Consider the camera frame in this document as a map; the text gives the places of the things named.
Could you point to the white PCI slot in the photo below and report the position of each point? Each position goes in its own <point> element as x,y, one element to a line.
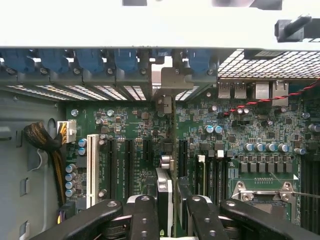
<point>92,172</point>

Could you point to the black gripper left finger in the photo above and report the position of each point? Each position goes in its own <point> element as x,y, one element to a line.
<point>145,220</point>

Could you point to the short black expansion slot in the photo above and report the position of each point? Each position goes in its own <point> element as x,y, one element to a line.
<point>147,150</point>

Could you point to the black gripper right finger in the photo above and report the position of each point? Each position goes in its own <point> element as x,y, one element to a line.
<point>205,220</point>

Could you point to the CPU socket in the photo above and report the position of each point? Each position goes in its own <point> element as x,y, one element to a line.
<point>265,197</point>

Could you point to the silver locking lever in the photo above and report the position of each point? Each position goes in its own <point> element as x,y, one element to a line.
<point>265,193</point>

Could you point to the white power connector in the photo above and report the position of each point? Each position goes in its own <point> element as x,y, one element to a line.
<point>70,130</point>

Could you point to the open PC case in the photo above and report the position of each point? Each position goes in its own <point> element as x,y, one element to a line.
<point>25,125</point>

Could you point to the green motherboard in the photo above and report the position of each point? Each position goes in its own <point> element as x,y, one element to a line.
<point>135,120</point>

